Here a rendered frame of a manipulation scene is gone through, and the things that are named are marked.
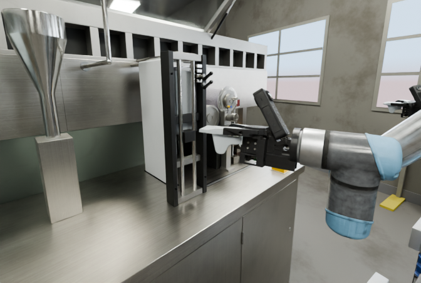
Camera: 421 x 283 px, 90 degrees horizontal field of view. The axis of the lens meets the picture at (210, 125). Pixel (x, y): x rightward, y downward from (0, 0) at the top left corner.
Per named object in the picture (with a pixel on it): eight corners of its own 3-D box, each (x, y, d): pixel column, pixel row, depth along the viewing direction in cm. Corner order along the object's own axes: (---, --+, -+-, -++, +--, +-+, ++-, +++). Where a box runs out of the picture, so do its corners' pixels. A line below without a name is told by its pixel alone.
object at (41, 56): (42, 231, 64) (5, 30, 52) (37, 211, 74) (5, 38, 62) (93, 212, 73) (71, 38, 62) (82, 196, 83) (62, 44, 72)
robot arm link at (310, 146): (324, 131, 37) (326, 128, 44) (297, 128, 40) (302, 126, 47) (320, 172, 38) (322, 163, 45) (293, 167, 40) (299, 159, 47)
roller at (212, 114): (202, 132, 98) (202, 106, 96) (171, 124, 116) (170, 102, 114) (219, 128, 106) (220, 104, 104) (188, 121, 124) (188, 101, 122)
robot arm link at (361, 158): (398, 195, 33) (408, 142, 31) (319, 179, 39) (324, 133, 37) (388, 176, 40) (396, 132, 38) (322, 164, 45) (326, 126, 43)
